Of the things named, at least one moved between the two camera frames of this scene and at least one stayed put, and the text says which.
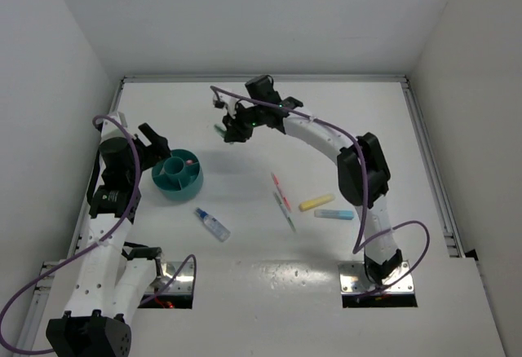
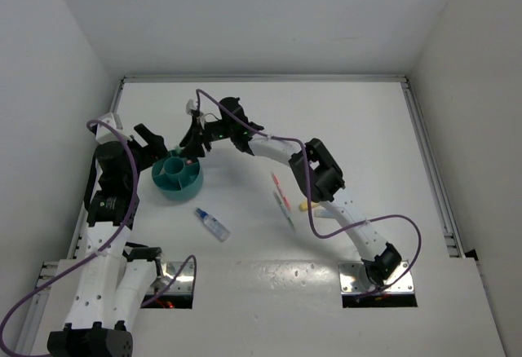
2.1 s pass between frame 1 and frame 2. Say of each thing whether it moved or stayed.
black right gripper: moved
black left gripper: stayed
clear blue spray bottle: stayed
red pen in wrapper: stayed
